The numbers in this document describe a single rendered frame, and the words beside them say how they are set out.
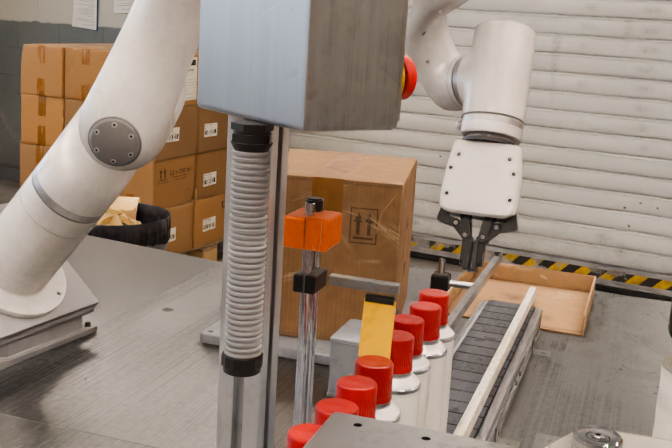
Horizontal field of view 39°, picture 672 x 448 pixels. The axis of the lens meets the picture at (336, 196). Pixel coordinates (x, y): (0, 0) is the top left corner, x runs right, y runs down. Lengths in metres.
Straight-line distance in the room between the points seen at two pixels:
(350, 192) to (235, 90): 0.73
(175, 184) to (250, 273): 3.98
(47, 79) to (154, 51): 3.68
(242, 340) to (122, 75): 0.57
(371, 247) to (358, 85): 0.80
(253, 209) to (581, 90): 4.51
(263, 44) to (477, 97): 0.56
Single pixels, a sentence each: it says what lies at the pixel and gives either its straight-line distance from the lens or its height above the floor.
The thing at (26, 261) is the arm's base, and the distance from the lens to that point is 1.48.
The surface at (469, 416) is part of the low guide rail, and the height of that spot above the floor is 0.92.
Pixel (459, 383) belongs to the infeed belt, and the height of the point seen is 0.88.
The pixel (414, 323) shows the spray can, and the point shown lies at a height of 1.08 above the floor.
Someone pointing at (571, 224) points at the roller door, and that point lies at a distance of 5.30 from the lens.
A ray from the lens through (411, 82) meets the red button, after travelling 0.79.
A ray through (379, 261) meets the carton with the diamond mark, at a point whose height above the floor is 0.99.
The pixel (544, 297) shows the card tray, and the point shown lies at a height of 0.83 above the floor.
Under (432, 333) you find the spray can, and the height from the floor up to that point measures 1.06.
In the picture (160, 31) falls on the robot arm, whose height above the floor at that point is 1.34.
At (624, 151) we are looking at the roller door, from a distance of 5.19.
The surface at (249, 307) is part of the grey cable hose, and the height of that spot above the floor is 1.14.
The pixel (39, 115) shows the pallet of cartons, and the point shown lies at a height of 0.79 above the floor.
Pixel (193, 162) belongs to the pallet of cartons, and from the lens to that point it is 4.87.
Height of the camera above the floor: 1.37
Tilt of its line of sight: 11 degrees down
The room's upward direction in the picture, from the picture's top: 3 degrees clockwise
